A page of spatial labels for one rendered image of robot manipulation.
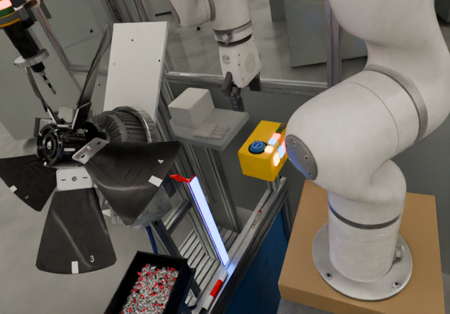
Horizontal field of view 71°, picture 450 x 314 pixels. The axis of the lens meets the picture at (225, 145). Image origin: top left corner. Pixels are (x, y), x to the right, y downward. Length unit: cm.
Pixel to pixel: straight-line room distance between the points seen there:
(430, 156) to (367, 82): 94
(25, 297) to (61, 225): 152
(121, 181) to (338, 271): 52
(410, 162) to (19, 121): 357
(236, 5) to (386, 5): 37
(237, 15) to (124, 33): 63
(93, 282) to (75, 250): 126
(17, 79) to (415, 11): 346
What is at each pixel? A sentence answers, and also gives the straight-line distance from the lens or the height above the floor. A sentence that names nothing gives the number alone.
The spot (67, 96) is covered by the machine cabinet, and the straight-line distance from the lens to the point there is 342.
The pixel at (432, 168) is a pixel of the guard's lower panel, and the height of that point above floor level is 69.
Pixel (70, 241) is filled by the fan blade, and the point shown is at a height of 100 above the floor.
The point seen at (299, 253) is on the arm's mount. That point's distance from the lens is 75.
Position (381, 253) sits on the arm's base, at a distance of 64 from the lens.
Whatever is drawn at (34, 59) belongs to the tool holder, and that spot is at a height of 146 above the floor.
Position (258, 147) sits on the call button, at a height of 108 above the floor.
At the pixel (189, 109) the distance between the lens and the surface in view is 136.
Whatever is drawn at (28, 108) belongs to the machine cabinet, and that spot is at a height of 42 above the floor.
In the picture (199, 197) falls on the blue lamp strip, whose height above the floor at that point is 114.
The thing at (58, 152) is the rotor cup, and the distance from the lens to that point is 93.
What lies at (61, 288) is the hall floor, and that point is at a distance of 237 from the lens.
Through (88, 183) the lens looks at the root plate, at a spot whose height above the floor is 109.
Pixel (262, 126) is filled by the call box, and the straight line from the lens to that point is 96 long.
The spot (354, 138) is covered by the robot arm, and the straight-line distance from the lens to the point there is 38.
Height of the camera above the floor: 164
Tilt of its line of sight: 38 degrees down
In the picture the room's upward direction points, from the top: 16 degrees counter-clockwise
